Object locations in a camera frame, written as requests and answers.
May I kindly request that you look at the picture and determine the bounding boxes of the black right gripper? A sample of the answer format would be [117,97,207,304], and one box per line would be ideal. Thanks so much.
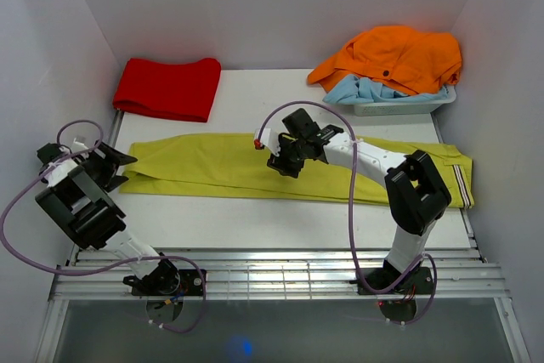
[267,133,307,179]

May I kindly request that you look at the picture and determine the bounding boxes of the yellow-green trousers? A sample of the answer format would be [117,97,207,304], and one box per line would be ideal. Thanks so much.
[119,133,475,209]

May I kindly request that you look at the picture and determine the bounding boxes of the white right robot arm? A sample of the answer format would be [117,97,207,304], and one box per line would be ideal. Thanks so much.
[121,103,452,294]

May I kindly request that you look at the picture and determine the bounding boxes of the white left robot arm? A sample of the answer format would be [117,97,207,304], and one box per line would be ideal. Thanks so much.
[35,143,181,296]

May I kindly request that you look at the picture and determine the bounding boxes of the folded red trousers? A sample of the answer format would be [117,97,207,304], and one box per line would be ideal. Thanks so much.
[112,58,222,123]

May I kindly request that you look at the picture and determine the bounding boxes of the light blue garment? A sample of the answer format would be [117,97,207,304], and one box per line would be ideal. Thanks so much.
[322,74,449,105]

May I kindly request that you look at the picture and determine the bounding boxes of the white plastic basket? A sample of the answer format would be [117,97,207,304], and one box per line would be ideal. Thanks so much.
[353,85,456,116]

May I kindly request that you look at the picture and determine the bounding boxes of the orange garment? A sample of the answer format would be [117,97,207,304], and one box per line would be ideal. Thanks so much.
[307,26,462,96]

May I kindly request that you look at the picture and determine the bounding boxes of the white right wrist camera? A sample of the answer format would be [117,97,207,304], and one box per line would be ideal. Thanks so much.
[253,128,281,156]

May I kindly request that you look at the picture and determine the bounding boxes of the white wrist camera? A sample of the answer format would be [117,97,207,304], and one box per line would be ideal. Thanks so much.
[253,128,281,156]
[71,137,89,153]

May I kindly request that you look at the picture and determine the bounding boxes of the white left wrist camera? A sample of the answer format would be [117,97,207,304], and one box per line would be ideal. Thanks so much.
[71,137,89,153]

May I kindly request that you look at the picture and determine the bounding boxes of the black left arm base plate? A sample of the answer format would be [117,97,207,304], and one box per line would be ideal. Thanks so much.
[122,269,207,297]

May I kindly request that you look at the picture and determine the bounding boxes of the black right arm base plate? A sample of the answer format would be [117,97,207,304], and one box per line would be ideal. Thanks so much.
[349,267,434,295]

